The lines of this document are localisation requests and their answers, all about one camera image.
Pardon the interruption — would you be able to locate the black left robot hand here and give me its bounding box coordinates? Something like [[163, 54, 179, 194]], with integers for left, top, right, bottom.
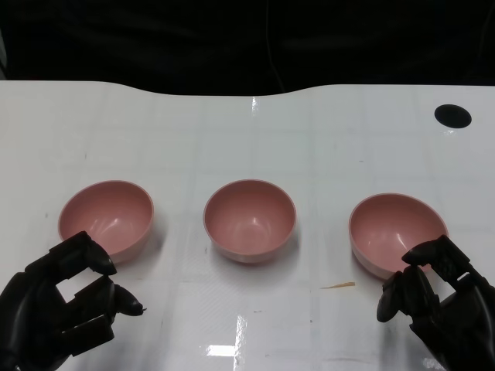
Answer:
[[0, 230, 148, 371]]

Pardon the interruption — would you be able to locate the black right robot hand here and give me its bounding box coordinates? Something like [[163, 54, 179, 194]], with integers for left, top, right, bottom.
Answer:
[[377, 234, 495, 371]]

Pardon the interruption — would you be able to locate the pink plastic bowl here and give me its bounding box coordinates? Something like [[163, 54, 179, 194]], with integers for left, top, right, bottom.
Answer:
[[57, 179, 155, 265], [203, 179, 298, 265], [348, 193, 450, 282]]

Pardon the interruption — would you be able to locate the black round table grommet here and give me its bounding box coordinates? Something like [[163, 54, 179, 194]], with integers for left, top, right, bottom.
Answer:
[[433, 104, 473, 129]]

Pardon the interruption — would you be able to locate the black backdrop cloth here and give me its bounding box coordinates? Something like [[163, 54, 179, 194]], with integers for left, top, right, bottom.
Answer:
[[0, 0, 495, 96]]

